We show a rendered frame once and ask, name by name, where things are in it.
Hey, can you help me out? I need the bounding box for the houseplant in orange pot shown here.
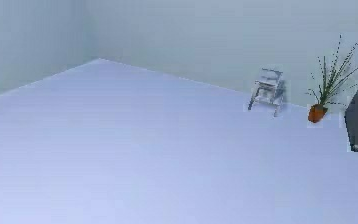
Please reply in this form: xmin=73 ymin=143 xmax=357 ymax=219
xmin=305 ymin=34 xmax=358 ymax=124

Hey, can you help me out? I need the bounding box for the white chair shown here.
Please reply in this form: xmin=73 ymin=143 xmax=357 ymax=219
xmin=247 ymin=67 xmax=287 ymax=118

